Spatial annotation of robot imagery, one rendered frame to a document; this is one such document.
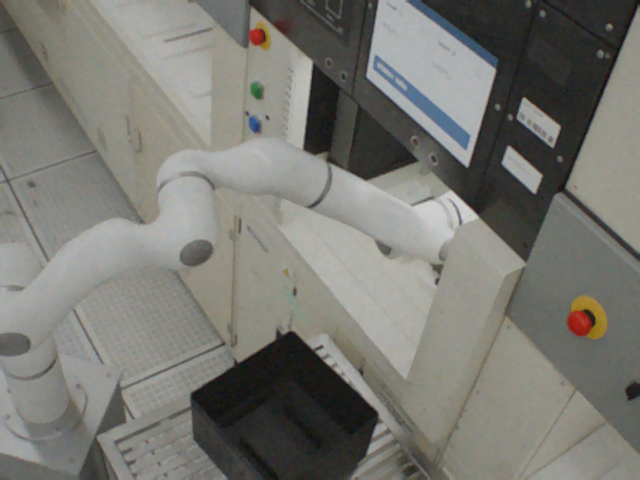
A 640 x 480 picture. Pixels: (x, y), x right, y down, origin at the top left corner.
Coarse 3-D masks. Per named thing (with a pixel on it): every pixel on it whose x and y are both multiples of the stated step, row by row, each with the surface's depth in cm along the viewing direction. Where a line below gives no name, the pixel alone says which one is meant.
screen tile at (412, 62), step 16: (384, 0) 128; (384, 16) 129; (400, 16) 126; (416, 16) 122; (384, 32) 131; (416, 32) 124; (384, 48) 133; (400, 48) 129; (416, 48) 125; (400, 64) 131; (416, 64) 127
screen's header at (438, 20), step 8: (408, 0) 123; (416, 0) 121; (416, 8) 122; (424, 8) 120; (432, 16) 119; (440, 16) 118; (440, 24) 118; (448, 24) 117; (448, 32) 117; (456, 32) 116; (464, 40) 115; (472, 40) 114; (472, 48) 114; (480, 48) 113; (480, 56) 113; (488, 56) 112; (496, 64) 111
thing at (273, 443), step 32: (256, 352) 161; (288, 352) 172; (224, 384) 160; (256, 384) 171; (288, 384) 176; (320, 384) 168; (192, 416) 157; (224, 416) 168; (256, 416) 169; (288, 416) 169; (320, 416) 171; (352, 416) 163; (224, 448) 151; (256, 448) 164; (288, 448) 164; (320, 448) 165; (352, 448) 155
